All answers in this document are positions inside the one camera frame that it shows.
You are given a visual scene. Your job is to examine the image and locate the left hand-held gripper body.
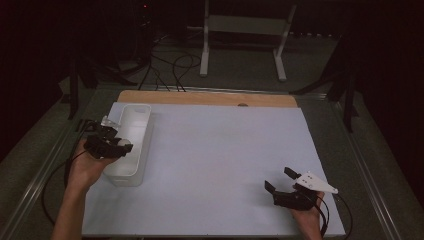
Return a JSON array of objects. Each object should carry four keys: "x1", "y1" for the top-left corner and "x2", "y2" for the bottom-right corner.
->
[{"x1": 83, "y1": 115, "x2": 129, "y2": 160}]

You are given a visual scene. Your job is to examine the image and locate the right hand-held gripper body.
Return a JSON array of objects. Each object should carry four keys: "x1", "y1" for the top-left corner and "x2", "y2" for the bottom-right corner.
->
[{"x1": 273, "y1": 171, "x2": 339, "y2": 212}]

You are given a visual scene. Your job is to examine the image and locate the white plastic bin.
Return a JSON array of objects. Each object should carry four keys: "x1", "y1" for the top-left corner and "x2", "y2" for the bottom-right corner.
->
[{"x1": 102, "y1": 103, "x2": 154, "y2": 188}]

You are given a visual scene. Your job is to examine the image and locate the person's right hand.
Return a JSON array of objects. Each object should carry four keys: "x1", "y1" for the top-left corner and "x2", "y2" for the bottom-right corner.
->
[{"x1": 289, "y1": 191, "x2": 326, "y2": 232}]

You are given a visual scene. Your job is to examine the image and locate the person's left hand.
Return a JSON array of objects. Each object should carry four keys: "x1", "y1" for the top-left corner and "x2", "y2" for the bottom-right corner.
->
[{"x1": 65, "y1": 139, "x2": 118, "y2": 198}]

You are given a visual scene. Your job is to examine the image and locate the white table mat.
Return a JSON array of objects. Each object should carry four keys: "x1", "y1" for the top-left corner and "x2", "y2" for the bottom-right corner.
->
[{"x1": 81, "y1": 101, "x2": 346, "y2": 238}]

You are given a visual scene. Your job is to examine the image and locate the black tripod stand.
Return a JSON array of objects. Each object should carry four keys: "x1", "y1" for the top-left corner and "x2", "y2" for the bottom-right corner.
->
[
  {"x1": 66, "y1": 56, "x2": 138, "y2": 121},
  {"x1": 289, "y1": 29, "x2": 363, "y2": 134}
]

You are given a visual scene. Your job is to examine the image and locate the wooden table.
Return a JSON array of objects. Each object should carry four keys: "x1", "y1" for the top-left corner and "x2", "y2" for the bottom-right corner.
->
[{"x1": 117, "y1": 89, "x2": 298, "y2": 108}]

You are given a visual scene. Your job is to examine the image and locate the white metal stand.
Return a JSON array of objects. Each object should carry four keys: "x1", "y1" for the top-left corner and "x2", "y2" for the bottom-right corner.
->
[{"x1": 199, "y1": 0, "x2": 298, "y2": 83}]

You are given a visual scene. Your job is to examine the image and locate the right hand-held gripper black cable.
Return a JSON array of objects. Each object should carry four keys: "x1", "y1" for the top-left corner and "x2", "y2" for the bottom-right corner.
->
[{"x1": 314, "y1": 191, "x2": 354, "y2": 240}]

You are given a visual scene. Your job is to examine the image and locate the hand-held gripper black cable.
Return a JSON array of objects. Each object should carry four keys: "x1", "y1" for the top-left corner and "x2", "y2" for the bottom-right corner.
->
[
  {"x1": 41, "y1": 119, "x2": 101, "y2": 228},
  {"x1": 314, "y1": 191, "x2": 354, "y2": 240}
]

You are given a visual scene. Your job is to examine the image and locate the left hand-held gripper black cable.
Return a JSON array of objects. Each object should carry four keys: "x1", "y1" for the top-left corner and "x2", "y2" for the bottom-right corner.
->
[{"x1": 41, "y1": 119, "x2": 101, "y2": 228}]

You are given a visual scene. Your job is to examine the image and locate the metal floor rail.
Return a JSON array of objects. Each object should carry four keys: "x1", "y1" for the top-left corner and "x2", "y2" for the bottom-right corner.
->
[
  {"x1": 328, "y1": 98, "x2": 406, "y2": 240},
  {"x1": 0, "y1": 94, "x2": 88, "y2": 240}
]

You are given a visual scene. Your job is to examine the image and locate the black floor cables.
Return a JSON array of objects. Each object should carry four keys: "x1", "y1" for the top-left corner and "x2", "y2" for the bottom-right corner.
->
[{"x1": 138, "y1": 33, "x2": 203, "y2": 93}]

